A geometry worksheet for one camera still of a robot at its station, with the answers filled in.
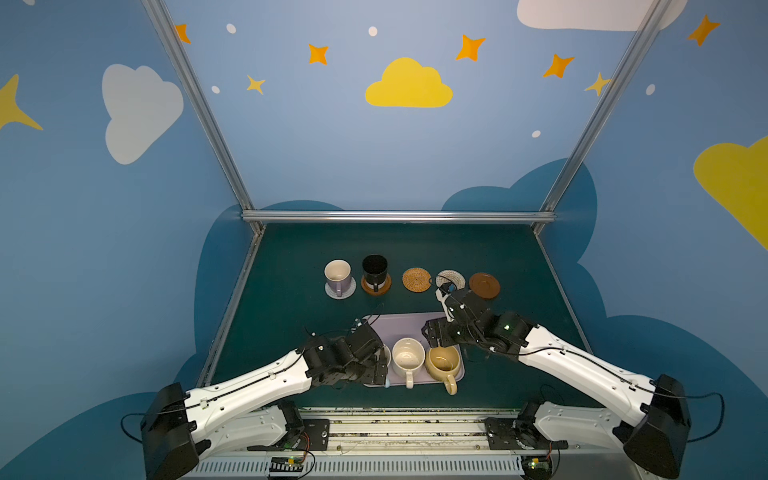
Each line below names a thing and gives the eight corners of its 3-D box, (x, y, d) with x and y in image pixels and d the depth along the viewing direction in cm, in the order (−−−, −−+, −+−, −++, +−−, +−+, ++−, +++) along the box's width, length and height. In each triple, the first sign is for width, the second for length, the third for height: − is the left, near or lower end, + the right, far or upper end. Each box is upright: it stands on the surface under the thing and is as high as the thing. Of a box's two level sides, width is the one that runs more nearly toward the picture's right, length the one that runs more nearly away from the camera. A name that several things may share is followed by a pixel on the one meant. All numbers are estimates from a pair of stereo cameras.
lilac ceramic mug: (325, 300, 101) (321, 285, 94) (329, 274, 108) (326, 259, 101) (350, 300, 101) (348, 285, 94) (353, 274, 108) (350, 259, 101)
